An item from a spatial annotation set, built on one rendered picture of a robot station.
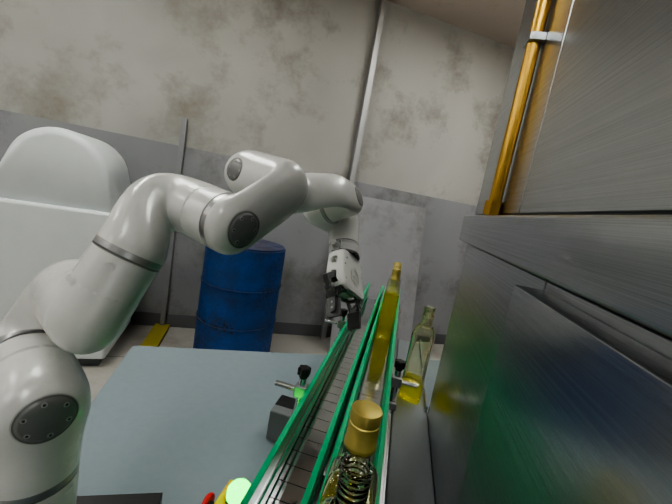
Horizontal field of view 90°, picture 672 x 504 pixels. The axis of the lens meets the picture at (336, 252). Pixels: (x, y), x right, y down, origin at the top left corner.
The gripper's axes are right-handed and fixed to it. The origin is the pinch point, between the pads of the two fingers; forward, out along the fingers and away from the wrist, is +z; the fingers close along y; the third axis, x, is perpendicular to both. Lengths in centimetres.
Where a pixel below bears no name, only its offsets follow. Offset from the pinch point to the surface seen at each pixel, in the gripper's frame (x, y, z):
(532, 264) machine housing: -35.1, -26.1, 8.5
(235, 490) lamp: 17.5, -7.8, 30.4
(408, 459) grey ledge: -5.7, 16.9, 25.8
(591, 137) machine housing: -43, -31, -1
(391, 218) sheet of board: 50, 192, -170
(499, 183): -35.5, -11.1, -14.2
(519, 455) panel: -30.0, -27.6, 24.8
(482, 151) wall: -44, 229, -248
